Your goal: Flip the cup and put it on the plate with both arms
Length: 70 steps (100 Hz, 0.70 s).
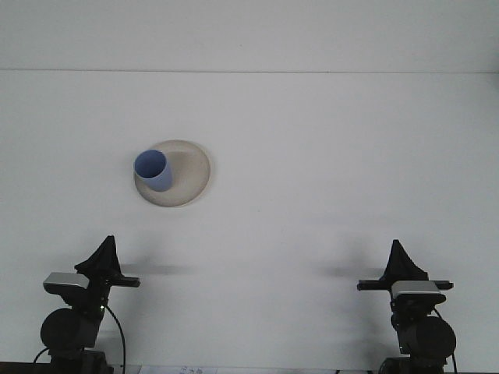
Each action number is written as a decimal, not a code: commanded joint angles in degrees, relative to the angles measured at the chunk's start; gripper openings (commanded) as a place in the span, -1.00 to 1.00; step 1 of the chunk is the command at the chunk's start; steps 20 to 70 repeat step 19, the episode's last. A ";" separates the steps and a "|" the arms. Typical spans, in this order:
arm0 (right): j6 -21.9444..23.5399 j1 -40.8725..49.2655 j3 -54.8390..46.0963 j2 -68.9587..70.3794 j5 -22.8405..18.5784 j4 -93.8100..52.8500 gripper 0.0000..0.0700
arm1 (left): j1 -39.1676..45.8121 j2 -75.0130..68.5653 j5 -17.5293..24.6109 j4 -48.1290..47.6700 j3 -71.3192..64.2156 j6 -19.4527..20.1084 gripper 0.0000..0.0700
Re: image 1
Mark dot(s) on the pale blue cup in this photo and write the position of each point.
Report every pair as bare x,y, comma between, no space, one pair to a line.
150,165

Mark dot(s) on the pale round plate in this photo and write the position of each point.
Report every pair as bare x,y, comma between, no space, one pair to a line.
191,175

